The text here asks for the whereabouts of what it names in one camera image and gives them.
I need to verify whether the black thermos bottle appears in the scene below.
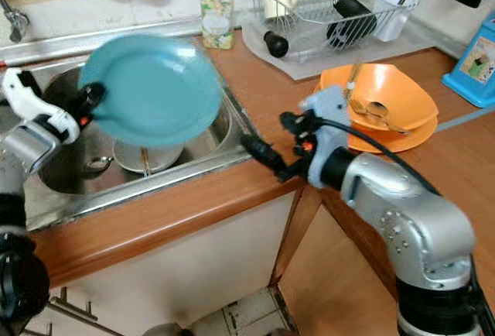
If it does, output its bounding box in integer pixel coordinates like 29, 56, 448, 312
326, 0, 378, 50

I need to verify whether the metal cabinet handle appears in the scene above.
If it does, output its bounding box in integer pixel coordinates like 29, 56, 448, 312
49, 289, 94, 322

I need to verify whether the metal spoon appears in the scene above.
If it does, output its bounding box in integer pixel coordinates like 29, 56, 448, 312
348, 98, 411, 136
85, 156, 114, 173

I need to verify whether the white ceramic bowl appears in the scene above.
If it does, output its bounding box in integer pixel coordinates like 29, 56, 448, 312
112, 136, 181, 175

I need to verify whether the blue printed box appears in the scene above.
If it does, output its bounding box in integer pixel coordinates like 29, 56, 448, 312
442, 9, 495, 109

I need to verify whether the grey drip tray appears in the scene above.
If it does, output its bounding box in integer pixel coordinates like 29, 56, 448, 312
240, 22, 454, 82

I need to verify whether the stainless steel sink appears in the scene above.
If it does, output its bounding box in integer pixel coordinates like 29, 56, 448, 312
0, 38, 261, 233

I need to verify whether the floral soap pump bottle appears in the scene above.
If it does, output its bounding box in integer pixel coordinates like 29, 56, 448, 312
200, 0, 234, 51

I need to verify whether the white cabinet orange countertop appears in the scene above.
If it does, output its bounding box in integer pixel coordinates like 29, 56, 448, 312
31, 30, 495, 336

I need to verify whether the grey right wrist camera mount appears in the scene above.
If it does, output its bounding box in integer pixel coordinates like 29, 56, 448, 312
300, 84, 353, 190

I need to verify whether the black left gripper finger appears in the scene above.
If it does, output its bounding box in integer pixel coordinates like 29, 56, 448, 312
80, 82, 108, 114

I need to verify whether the teal plate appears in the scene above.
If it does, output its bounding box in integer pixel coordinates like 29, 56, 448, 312
79, 34, 224, 149

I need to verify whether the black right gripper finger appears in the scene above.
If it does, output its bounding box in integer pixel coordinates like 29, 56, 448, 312
240, 132, 288, 173
280, 110, 319, 137

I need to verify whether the white wire dish rack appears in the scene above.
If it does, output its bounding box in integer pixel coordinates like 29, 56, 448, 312
247, 0, 421, 47

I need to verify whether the wooden chopstick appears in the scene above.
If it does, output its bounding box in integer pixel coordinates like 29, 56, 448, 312
346, 59, 365, 94
138, 148, 152, 177

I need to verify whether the white plastic utensil cup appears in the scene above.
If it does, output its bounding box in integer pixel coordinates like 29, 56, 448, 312
373, 0, 413, 41

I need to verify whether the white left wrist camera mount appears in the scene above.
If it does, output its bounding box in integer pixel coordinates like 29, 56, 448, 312
2, 67, 83, 142

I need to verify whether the orange plastic plate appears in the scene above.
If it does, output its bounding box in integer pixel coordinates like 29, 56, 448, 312
313, 81, 439, 155

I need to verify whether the chrome sink faucet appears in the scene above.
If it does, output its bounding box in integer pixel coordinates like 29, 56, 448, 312
0, 0, 26, 43

